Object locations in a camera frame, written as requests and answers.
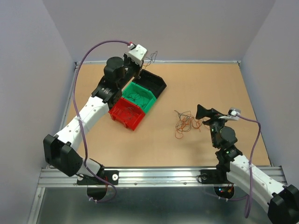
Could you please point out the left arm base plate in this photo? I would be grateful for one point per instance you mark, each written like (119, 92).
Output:
(111, 176)

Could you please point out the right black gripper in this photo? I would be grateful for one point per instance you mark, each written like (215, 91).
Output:
(202, 112)

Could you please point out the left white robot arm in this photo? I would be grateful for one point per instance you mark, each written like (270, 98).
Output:
(61, 149)

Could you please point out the aluminium back rail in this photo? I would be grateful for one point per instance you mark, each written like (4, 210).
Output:
(148, 62)

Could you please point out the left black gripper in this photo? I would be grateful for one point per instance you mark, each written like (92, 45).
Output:
(127, 59)

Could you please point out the black plastic bin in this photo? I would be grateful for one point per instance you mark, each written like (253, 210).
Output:
(151, 82)

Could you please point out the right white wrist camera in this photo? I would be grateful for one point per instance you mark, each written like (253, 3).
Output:
(233, 114)

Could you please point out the aluminium rail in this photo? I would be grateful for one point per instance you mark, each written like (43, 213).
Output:
(130, 177)
(148, 62)
(67, 99)

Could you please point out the green plastic bin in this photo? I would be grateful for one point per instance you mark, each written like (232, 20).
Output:
(139, 96)

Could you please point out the aluminium left rail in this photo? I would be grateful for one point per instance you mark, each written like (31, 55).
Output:
(67, 99)

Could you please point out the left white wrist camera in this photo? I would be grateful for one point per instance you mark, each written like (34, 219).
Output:
(137, 53)

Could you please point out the aluminium front rail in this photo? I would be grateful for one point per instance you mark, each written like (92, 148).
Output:
(130, 177)

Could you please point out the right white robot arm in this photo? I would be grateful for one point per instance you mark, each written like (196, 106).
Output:
(280, 202)

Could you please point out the red plastic bin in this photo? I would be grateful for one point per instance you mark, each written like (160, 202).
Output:
(127, 113)

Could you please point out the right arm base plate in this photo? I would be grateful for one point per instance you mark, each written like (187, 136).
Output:
(217, 175)

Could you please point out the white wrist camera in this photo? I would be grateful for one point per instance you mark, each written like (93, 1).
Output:
(233, 114)
(137, 53)

